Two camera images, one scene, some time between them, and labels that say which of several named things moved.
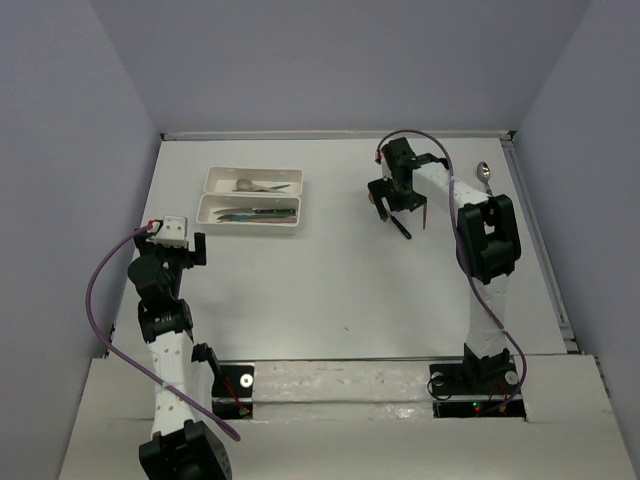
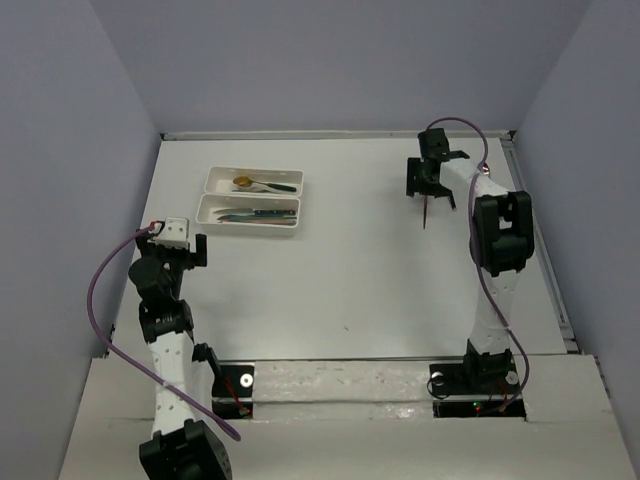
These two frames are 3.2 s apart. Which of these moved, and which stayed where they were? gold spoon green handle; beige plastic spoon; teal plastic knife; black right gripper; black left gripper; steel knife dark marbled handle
Moved: black right gripper; gold spoon green handle
Stayed: steel knife dark marbled handle; teal plastic knife; black left gripper; beige plastic spoon
